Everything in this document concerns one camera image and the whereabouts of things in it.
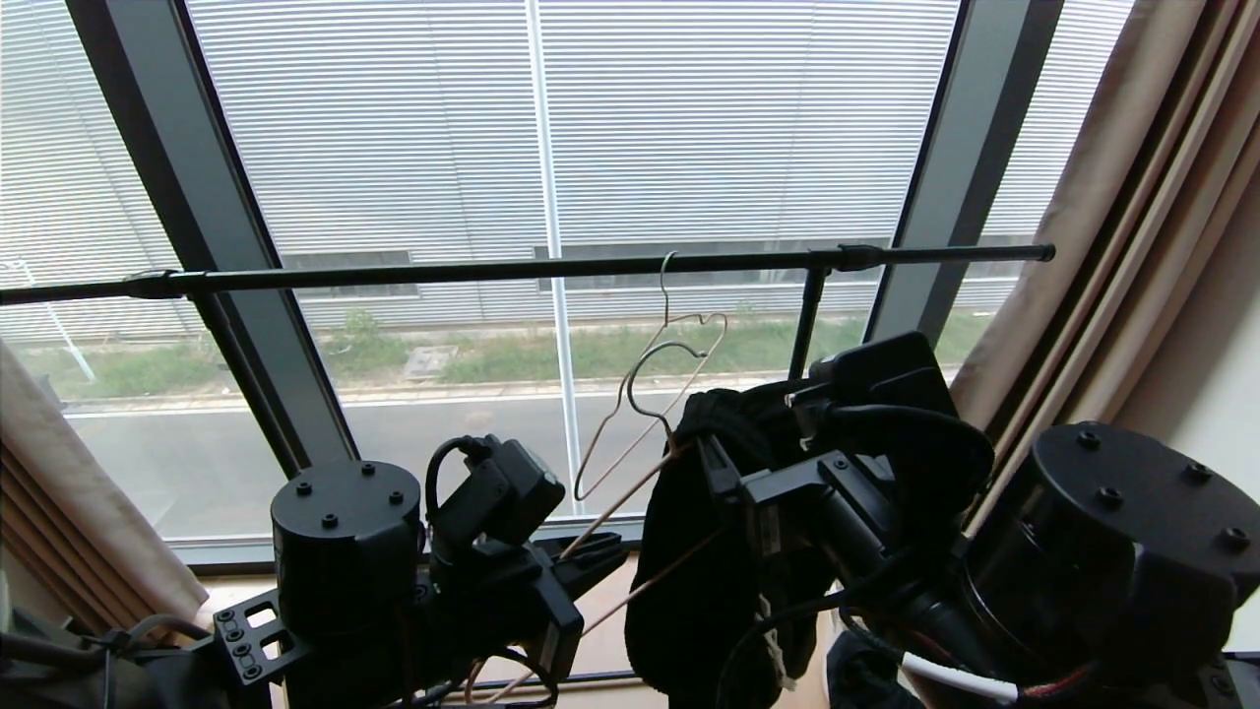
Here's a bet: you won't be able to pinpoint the black shorts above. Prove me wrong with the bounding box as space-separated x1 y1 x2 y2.
625 387 843 709

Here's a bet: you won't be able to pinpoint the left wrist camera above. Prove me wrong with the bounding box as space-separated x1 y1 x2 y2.
433 438 567 572

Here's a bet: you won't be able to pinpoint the window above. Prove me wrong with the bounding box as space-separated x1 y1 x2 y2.
0 0 1138 572

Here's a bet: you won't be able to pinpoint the pink clothes hanger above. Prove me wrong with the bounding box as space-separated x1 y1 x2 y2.
463 340 712 705
574 253 729 501

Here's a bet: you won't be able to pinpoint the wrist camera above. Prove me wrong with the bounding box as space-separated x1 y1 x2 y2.
433 438 567 572
807 332 961 424

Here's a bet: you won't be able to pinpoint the black clothes rack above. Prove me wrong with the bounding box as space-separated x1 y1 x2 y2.
0 243 1056 474

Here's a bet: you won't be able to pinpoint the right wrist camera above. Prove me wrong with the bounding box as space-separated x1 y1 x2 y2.
807 332 961 424

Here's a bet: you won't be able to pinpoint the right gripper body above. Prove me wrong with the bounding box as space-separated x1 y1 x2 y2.
738 453 892 592

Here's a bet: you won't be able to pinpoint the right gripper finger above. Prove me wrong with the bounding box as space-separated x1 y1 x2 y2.
697 433 749 499

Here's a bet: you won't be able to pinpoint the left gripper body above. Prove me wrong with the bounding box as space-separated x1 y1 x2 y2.
433 547 587 685

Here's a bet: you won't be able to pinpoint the heap of black clothes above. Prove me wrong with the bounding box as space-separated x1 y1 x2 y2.
827 630 926 709

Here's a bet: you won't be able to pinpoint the beige curtain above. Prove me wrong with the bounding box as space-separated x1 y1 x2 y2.
945 0 1260 538
0 340 210 631

